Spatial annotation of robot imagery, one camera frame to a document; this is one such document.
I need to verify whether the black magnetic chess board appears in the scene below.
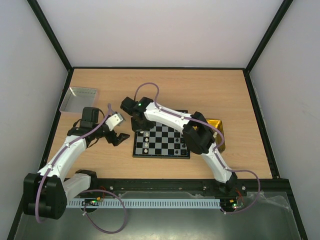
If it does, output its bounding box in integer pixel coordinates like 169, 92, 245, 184
132, 122, 190, 159

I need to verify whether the gold metal tin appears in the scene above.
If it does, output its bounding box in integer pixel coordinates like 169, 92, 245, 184
206, 118, 226, 153

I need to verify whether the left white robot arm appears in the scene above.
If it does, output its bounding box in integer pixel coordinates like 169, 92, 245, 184
23, 107, 129, 223

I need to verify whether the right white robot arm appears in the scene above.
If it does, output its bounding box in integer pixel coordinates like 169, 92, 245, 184
120, 97, 238, 196

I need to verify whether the silver metal tray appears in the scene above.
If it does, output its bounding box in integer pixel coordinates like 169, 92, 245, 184
59, 86, 99, 115

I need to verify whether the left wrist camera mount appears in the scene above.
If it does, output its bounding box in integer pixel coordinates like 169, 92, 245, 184
105, 112, 126, 131

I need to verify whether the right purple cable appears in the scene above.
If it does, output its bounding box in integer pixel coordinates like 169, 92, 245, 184
134, 82, 261, 216

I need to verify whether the purple cable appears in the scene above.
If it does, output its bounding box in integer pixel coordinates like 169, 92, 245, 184
134, 82, 261, 216
34, 103, 128, 233

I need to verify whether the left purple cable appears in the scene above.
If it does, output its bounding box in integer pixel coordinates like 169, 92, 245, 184
34, 103, 128, 233

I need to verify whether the white slotted cable duct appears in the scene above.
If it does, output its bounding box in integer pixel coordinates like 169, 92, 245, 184
66, 198, 221, 209

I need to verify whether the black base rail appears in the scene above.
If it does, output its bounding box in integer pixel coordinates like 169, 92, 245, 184
90, 178, 293, 199

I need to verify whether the black frame enclosure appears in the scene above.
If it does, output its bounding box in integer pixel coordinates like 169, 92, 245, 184
7, 0, 308, 240

